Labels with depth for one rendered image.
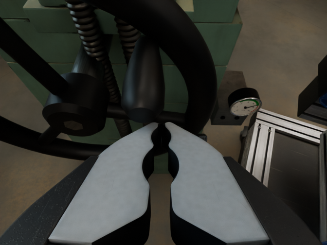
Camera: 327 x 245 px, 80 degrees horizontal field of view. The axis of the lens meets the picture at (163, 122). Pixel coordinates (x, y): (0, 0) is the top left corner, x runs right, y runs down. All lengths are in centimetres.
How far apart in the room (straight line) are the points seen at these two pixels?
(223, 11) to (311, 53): 164
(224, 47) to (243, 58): 126
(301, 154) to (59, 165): 114
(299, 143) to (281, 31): 122
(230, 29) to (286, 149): 72
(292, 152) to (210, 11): 78
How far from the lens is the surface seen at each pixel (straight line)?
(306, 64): 183
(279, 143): 101
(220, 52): 40
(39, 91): 55
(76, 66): 25
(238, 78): 55
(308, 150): 106
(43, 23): 28
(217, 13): 35
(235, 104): 42
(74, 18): 24
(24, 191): 119
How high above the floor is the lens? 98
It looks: 58 degrees down
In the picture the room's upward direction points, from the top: 2 degrees clockwise
